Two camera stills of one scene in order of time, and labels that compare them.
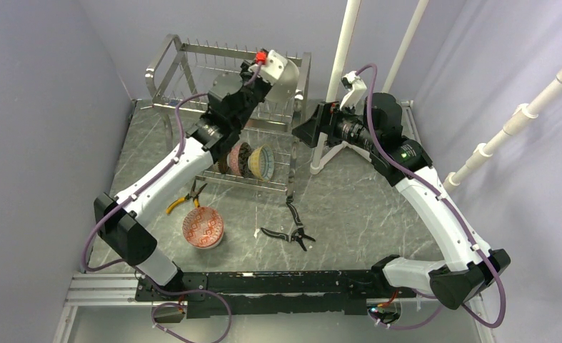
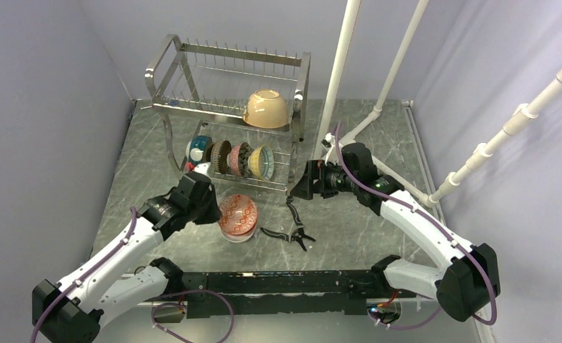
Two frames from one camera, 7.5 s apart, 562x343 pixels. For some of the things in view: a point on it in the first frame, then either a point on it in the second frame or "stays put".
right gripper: [325, 119] → [315, 169]
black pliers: [298, 234] stays put
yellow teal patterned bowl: [261, 161] stays put
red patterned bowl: [203, 227] → [239, 215]
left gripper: [244, 73] → [214, 213]
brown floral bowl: [240, 158] stays put
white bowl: [285, 86] → [266, 108]
